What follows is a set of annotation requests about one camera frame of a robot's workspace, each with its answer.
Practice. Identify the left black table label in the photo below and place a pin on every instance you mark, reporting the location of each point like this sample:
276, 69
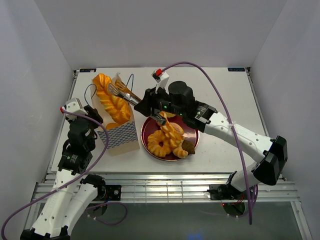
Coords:
87, 70

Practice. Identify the pink sugared donut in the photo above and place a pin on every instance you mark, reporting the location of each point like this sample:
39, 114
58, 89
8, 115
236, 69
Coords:
178, 128

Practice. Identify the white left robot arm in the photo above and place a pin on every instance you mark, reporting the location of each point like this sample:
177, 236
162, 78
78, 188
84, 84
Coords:
73, 188

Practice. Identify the blue checkered paper bag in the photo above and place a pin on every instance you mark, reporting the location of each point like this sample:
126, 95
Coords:
120, 140

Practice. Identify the metal kitchen tongs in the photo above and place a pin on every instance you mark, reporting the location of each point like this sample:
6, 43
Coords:
119, 89

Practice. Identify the dark brown bread wedge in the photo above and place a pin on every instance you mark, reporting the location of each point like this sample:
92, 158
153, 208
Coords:
189, 147

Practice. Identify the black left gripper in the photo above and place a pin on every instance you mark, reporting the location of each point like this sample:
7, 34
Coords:
94, 113

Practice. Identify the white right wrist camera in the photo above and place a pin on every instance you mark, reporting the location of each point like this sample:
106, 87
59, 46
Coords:
161, 77

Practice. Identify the small croissant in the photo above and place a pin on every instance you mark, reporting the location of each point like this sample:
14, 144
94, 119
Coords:
180, 152

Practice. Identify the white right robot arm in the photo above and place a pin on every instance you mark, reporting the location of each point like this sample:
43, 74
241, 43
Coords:
269, 154

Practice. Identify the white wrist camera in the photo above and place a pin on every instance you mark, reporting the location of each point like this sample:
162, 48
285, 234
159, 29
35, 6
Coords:
73, 106
161, 77

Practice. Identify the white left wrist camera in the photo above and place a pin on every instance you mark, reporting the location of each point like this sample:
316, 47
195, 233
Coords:
73, 106

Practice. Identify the aluminium frame rail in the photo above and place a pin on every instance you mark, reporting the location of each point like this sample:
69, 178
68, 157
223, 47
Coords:
187, 188

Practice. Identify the orange oval bread loaf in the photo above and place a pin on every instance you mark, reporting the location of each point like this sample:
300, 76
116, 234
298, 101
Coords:
112, 125

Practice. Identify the dark red round plate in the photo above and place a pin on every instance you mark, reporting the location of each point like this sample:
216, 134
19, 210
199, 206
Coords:
175, 139

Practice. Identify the brown bread slice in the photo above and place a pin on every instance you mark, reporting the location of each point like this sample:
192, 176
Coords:
170, 115

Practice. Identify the long twisted bread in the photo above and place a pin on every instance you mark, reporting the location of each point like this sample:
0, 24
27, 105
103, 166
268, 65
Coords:
116, 107

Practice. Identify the right black table label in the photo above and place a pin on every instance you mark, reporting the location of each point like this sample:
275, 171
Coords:
236, 69

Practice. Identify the twisted ring bread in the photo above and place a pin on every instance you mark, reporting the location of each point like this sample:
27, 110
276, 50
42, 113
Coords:
158, 144

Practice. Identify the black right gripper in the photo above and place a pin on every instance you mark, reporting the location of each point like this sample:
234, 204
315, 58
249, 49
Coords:
149, 101

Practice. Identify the black table label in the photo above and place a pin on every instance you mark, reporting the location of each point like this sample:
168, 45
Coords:
236, 69
87, 70

